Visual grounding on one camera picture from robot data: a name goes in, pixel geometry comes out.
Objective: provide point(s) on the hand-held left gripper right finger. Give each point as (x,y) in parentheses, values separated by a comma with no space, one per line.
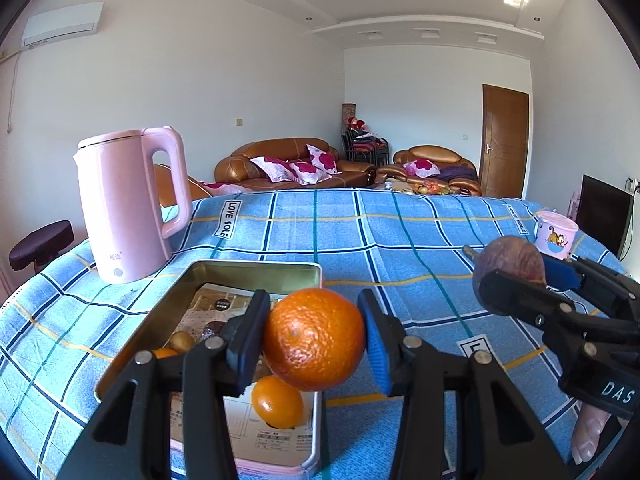
(376,352)

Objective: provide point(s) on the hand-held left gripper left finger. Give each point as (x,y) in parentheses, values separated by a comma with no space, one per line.
(246,362)

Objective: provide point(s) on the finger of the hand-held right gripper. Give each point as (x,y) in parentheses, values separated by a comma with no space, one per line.
(510,295)
(560,272)

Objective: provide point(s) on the purple passion fruit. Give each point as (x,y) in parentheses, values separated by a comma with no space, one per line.
(510,262)

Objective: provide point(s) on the dark wrinkled passion fruit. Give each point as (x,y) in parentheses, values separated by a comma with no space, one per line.
(213,329)

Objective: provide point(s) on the small orange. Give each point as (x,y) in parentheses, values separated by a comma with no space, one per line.
(277,402)
(165,353)

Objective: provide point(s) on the large orange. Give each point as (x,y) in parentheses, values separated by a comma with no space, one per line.
(314,342)

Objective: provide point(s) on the brown longan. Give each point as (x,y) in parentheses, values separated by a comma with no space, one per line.
(181,341)

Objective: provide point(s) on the pink metal tin box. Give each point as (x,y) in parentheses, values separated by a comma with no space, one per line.
(150,320)

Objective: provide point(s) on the person's right hand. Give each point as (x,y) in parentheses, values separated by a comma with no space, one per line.
(592,432)

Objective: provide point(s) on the pink cartoon cup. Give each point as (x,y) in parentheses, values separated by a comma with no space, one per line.
(555,235)

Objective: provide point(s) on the black television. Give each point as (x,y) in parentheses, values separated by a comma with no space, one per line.
(602,215)

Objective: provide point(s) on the printed paper leaflet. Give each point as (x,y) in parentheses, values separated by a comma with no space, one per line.
(270,446)

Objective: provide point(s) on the blue checked tablecloth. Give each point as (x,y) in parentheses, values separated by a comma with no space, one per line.
(380,240)

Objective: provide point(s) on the purple blanket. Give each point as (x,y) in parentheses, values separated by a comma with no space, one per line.
(457,172)

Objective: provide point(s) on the cluttered coffee table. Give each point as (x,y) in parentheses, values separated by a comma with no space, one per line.
(425,189)

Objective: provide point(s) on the brown wooden door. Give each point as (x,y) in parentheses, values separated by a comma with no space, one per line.
(504,142)

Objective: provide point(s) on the white red flowered pillow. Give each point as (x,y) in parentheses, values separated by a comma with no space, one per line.
(322,159)
(421,167)
(272,170)
(307,172)

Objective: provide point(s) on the brown leather armchair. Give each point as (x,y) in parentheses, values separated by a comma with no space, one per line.
(430,152)

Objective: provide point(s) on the pink cloth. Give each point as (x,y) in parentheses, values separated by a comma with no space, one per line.
(222,189)

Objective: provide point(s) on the pink electric kettle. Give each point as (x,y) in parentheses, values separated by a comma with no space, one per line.
(125,200)

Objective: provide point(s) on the stacked dark chairs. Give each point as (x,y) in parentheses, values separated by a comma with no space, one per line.
(365,147)

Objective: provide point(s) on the brown leather sofa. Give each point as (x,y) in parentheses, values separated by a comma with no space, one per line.
(260,147)

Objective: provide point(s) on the red plush toy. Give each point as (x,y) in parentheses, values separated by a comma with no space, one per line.
(357,124)

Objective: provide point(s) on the dark round stool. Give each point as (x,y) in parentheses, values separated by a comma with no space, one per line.
(40,242)

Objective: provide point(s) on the tall patterned vase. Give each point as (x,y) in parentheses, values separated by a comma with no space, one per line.
(349,115)

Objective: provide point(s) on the white air conditioner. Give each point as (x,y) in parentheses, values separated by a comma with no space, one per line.
(62,25)

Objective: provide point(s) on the wall power socket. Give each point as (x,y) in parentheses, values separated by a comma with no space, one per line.
(632,184)

